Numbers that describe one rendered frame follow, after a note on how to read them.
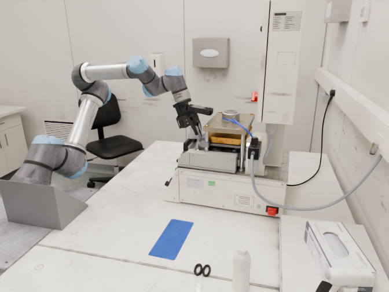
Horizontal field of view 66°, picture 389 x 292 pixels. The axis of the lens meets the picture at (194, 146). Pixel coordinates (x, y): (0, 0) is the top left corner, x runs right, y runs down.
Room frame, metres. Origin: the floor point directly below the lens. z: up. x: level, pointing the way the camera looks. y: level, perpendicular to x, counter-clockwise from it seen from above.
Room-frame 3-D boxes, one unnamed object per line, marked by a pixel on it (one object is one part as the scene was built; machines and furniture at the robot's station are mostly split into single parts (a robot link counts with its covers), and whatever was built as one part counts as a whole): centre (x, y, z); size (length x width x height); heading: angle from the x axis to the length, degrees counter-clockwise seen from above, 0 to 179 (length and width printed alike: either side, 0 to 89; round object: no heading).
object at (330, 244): (0.75, -0.43, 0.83); 0.23 x 0.12 x 0.07; 177
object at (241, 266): (0.70, -0.13, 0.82); 0.05 x 0.05 x 0.14
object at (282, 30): (1.23, -0.33, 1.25); 0.33 x 0.16 x 0.64; 162
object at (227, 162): (1.18, -0.05, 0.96); 0.26 x 0.05 x 0.07; 72
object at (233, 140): (1.28, -0.16, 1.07); 0.22 x 0.17 x 0.10; 162
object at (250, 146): (1.03, -0.22, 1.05); 0.15 x 0.05 x 0.15; 162
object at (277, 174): (1.27, -0.19, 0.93); 0.46 x 0.35 x 0.01; 72
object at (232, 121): (1.26, -0.19, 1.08); 0.31 x 0.24 x 0.13; 162
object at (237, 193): (1.27, -0.15, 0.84); 0.53 x 0.37 x 0.17; 72
